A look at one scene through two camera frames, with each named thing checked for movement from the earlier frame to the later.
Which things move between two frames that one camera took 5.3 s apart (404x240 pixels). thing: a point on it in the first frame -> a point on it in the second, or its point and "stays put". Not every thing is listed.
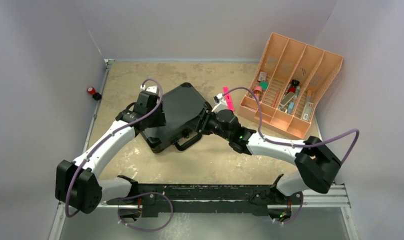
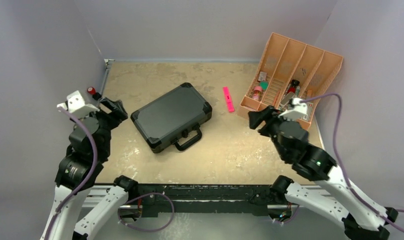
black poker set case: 184,109 stays put
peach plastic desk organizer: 289,81 stays put
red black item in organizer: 294,83 stays put
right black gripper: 202,124 -> 269,115
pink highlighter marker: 229,99 stays put
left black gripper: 160,120 -> 118,114
